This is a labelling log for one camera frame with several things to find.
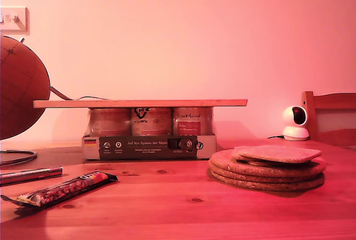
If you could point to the white security camera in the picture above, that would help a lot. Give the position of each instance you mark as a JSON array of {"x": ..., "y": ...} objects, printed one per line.
[{"x": 292, "y": 132}]

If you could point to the large round cork trivet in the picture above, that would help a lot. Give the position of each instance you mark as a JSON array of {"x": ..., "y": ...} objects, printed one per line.
[
  {"x": 250, "y": 185},
  {"x": 231, "y": 174},
  {"x": 222, "y": 162}
]

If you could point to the glass jar with pale label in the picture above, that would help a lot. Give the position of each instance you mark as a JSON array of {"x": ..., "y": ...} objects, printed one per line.
[{"x": 109, "y": 123}]

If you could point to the shiny metal tube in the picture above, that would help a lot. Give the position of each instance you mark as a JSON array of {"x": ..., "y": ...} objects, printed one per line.
[{"x": 30, "y": 174}]

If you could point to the wrapped nut snack bar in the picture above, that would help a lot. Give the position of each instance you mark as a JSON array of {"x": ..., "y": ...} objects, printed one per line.
[{"x": 64, "y": 188}]

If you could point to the glass jar with black logo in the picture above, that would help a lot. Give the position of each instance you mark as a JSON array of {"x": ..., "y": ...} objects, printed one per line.
[{"x": 151, "y": 124}]

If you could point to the flat wooden board shelf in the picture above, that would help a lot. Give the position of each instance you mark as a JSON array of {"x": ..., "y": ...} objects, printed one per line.
[{"x": 139, "y": 103}]

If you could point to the printed cardboard jar tray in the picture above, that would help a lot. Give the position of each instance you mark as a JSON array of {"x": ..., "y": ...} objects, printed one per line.
[{"x": 150, "y": 148}]

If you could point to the wooden chair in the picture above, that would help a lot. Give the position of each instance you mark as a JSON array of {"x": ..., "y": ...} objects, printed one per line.
[{"x": 333, "y": 100}]

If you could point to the small round cork coaster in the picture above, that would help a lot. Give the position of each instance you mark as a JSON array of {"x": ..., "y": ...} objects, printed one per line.
[{"x": 257, "y": 163}]

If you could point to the glass jar with red label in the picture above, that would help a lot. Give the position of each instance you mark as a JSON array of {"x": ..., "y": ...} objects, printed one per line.
[{"x": 192, "y": 123}]

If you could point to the cork globe on metal stand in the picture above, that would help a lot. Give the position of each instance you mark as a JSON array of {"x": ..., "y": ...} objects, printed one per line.
[{"x": 22, "y": 84}]

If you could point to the white wall socket plate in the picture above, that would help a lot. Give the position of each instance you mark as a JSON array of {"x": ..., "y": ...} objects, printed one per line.
[{"x": 22, "y": 17}]

